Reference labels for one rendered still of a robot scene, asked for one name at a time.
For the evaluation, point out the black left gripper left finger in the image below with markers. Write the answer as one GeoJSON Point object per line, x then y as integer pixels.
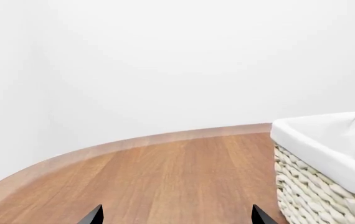
{"type": "Point", "coordinates": [94, 217]}

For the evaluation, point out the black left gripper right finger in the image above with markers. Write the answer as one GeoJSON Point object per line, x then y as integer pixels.
{"type": "Point", "coordinates": [260, 217]}

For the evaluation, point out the woven basket with white liner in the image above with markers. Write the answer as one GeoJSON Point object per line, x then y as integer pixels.
{"type": "Point", "coordinates": [324, 144]}

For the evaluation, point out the cream woven basket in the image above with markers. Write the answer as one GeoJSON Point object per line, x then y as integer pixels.
{"type": "Point", "coordinates": [308, 191]}

